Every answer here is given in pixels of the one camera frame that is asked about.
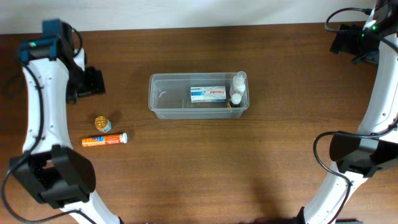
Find gold-lidded small jar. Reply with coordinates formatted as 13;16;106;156
95;116;112;133

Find orange effervescent tablet tube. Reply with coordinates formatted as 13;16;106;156
81;133;127;147

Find white Panadol medicine box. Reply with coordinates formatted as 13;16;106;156
190;86;226;103

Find white spray bottle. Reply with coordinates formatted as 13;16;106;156
229;72;247;97

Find dark bottle with white cap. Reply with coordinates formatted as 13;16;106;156
227;93;242;108

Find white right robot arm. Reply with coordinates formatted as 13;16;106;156
296;32;397;223

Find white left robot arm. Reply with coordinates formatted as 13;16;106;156
7;19;121;223

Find clear plastic container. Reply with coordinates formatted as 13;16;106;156
149;72;249;119

